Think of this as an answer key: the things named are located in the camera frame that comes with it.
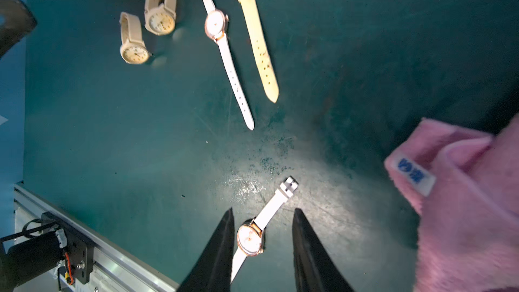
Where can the pink cloth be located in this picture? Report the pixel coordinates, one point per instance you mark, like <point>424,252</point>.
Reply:
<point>463,184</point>

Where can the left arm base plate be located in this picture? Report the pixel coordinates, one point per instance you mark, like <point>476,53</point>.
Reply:
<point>79,249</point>

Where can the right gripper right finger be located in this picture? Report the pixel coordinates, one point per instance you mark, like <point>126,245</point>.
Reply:
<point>314,269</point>

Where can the aluminium front rail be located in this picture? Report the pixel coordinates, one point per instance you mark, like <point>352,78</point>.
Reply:
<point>114,269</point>

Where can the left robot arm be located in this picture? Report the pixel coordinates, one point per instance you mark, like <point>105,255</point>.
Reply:
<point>18,22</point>

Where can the white strap watch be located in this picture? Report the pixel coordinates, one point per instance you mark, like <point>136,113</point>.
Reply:
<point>215,28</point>
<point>250,235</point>

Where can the cream looped watch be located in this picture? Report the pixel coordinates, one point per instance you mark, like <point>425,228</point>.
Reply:
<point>132,50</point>
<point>160,16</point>

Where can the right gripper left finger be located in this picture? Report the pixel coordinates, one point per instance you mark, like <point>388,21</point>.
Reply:
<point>212,271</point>

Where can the gold strap watch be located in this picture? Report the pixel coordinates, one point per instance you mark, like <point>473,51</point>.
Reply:
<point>260,50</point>

